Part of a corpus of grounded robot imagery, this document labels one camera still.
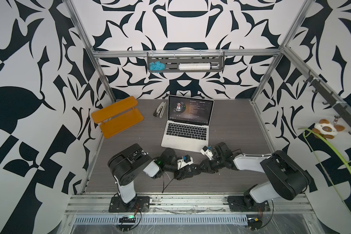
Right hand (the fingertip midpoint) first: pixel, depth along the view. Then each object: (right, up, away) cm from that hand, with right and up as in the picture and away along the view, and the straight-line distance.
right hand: (195, 169), depth 85 cm
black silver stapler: (-23, +34, +25) cm, 48 cm away
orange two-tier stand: (-48, +30, +9) cm, 58 cm away
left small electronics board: (-34, -20, -12) cm, 41 cm away
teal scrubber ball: (-23, +61, +7) cm, 66 cm away
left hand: (-4, +1, +2) cm, 4 cm away
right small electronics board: (+26, -21, -14) cm, 36 cm away
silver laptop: (-3, +23, +20) cm, 31 cm away
